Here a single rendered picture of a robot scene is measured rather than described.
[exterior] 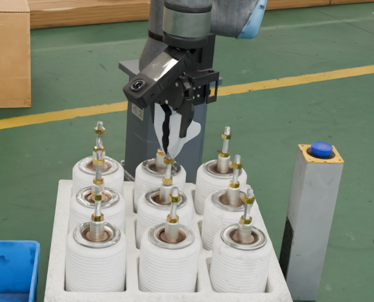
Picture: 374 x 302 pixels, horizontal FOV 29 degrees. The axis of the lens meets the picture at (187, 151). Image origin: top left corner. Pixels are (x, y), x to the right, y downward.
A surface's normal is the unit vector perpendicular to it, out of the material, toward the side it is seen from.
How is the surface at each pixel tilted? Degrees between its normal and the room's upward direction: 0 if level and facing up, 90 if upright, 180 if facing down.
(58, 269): 0
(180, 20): 90
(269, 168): 0
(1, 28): 90
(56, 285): 0
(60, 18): 90
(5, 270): 88
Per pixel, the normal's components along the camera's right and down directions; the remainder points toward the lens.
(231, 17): -0.23, 0.59
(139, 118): -0.85, 0.16
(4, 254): 0.11, 0.41
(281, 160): 0.08, -0.90
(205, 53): 0.68, 0.37
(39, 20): 0.52, 0.41
